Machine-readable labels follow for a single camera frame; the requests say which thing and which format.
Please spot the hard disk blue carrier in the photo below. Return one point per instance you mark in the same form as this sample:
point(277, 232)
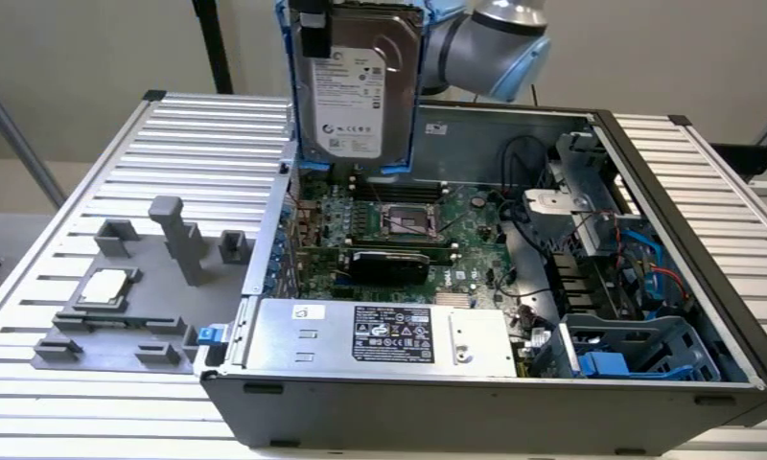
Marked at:
point(357, 96)

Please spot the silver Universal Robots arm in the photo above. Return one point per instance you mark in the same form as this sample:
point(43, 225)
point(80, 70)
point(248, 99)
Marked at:
point(485, 48)

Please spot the empty blue disk carrier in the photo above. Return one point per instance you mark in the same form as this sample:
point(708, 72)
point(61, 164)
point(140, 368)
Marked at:
point(597, 366)

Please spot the black stand pole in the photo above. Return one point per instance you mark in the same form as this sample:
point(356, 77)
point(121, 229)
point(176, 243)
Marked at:
point(213, 48)

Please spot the white case sticker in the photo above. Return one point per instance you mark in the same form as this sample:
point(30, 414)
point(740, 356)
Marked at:
point(436, 129)

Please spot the black table corner cap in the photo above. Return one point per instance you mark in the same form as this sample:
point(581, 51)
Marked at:
point(154, 95)
point(680, 120)

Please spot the silver CPU socket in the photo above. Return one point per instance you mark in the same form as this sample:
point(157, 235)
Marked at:
point(412, 218)

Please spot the silver coin cell battery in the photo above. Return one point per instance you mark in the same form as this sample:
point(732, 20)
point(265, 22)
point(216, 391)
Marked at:
point(479, 200)

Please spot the green Dell motherboard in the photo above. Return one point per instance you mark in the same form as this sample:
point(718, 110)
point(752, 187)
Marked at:
point(479, 239)

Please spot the black Nvidia graphics card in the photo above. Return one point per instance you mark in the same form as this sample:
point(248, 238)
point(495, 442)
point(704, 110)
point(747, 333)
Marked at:
point(389, 268)

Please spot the metal drive cage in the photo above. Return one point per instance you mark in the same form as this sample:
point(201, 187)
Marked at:
point(588, 230)

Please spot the silver finned chipset heat sink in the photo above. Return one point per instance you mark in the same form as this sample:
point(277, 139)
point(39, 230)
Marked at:
point(452, 300)

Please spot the grey plastic parts rack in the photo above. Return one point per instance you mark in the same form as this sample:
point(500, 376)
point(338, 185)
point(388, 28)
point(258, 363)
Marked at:
point(165, 306)

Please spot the silver CPU chip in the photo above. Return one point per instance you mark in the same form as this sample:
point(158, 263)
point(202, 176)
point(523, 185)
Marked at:
point(105, 286)

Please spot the silver power supply unit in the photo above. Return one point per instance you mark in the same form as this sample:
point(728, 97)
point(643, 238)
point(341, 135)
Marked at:
point(332, 340)

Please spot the blue case release latch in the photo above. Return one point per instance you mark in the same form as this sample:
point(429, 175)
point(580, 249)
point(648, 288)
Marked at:
point(210, 335)

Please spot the open grey PC case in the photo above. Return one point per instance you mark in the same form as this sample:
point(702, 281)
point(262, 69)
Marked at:
point(485, 412)

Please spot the blue drive bay cage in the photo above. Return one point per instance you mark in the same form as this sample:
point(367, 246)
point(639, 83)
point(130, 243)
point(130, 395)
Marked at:
point(664, 345)

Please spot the slanted aluminium frame bar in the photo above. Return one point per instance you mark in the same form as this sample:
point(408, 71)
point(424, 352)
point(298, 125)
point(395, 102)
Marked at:
point(18, 139)

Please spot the aluminium frame black panel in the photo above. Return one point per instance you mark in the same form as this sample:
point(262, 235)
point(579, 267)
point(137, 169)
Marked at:
point(742, 160)

